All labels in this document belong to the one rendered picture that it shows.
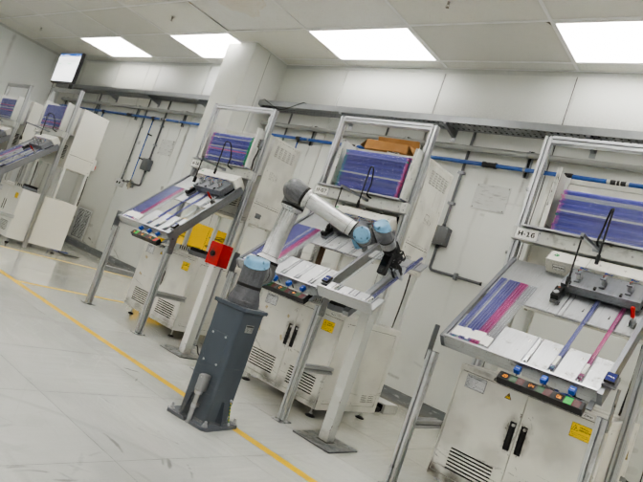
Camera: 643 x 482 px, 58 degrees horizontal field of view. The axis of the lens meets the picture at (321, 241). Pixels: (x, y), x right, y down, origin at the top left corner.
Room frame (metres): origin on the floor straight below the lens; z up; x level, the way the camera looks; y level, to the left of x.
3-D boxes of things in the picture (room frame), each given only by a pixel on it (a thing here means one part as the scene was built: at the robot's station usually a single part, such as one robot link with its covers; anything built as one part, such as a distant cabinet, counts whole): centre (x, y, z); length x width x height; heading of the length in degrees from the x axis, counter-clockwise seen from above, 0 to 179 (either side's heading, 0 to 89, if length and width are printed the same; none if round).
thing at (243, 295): (2.67, 0.25, 0.60); 0.15 x 0.15 x 0.10
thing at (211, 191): (4.60, 0.99, 0.66); 1.01 x 0.73 x 1.31; 139
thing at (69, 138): (6.85, 3.36, 0.95); 1.36 x 0.82 x 1.90; 139
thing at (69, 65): (6.74, 3.45, 2.10); 0.58 x 0.14 x 0.41; 49
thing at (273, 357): (3.80, -0.22, 0.31); 0.70 x 0.65 x 0.62; 49
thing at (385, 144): (3.97, -0.30, 1.82); 0.68 x 0.30 x 0.20; 49
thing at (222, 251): (3.92, 0.63, 0.39); 0.24 x 0.24 x 0.78; 49
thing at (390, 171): (3.67, -0.19, 1.52); 0.51 x 0.13 x 0.27; 49
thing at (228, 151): (4.76, 0.86, 0.95); 1.35 x 0.82 x 1.90; 139
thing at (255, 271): (2.67, 0.25, 0.72); 0.13 x 0.12 x 0.14; 170
